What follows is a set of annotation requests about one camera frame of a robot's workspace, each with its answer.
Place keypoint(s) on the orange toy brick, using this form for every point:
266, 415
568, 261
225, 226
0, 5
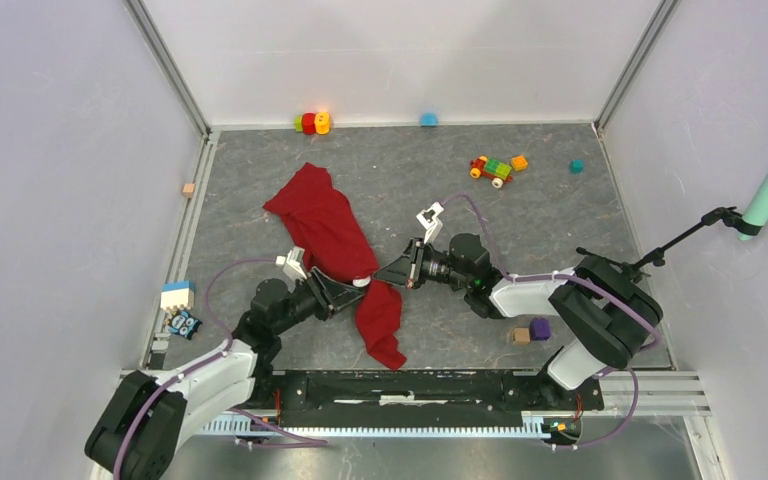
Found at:
519, 163

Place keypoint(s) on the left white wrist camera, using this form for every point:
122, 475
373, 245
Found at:
292, 264

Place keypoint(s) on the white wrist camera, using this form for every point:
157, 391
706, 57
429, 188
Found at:
429, 219
292, 264

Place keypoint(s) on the blue owl toy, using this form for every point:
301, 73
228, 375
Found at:
183, 324

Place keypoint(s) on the colourful toy brick car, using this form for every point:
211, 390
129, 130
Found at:
499, 173

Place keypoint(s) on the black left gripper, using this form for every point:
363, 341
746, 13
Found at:
328, 294

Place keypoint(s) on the red garment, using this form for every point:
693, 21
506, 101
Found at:
319, 219

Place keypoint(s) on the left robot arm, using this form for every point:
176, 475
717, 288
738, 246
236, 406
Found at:
150, 416

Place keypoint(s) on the green red orange toy stack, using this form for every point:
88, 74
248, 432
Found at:
313, 123

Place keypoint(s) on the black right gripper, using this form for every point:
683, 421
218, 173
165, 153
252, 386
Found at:
406, 269

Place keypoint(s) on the blue white block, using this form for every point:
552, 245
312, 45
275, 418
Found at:
177, 296

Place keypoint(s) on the purple cube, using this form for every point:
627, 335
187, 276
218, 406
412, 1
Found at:
540, 329

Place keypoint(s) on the blue dome block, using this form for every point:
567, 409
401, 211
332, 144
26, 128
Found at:
428, 120

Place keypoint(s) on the small wooden cube on rail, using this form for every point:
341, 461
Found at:
188, 190

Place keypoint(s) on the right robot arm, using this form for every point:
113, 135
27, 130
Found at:
600, 301

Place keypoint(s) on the teal cube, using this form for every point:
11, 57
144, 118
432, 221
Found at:
576, 166

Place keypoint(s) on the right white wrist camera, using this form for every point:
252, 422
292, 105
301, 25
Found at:
429, 219

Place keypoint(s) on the tan wooden cube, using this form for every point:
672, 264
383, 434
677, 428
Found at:
521, 336

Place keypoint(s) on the black mini tripod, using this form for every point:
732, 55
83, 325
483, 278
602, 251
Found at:
728, 216

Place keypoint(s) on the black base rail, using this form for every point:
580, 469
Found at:
415, 398

